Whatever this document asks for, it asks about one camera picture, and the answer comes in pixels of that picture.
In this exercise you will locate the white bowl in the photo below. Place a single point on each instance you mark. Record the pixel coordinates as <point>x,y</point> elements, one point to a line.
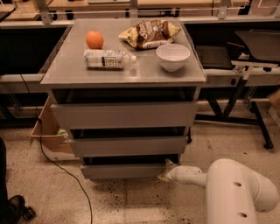
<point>172,57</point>

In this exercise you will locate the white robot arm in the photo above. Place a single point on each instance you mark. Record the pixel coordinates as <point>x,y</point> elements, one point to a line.
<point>234,192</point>

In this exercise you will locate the cardboard box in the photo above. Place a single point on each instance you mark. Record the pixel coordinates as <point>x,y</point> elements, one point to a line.
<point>54,140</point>

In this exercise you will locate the brown yellow chip bag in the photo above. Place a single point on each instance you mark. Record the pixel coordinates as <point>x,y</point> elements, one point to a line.
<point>148,34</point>

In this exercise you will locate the orange fruit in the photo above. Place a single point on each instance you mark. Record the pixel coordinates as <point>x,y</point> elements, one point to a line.
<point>94,40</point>

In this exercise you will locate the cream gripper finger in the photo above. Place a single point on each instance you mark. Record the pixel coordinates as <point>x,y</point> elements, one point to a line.
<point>169,164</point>

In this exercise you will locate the grey bottom drawer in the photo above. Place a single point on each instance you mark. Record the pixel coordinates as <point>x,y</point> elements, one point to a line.
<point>122,171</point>

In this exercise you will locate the grey drawer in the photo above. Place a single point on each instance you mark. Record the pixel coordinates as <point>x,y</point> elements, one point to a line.
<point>122,171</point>
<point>125,115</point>
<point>128,146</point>

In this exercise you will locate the grey middle drawer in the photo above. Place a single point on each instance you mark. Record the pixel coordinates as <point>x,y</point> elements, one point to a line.
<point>128,146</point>

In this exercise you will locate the clear plastic water bottle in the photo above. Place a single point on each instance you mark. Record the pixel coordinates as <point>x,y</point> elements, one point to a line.
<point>108,59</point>

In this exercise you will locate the black folding stand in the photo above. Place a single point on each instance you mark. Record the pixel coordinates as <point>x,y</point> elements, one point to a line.
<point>244,69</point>

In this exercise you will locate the grey drawer cabinet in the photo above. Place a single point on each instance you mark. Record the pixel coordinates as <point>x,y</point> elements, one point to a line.
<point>69,81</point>

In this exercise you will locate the grey top drawer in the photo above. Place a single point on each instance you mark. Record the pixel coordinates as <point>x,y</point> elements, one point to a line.
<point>125,115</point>

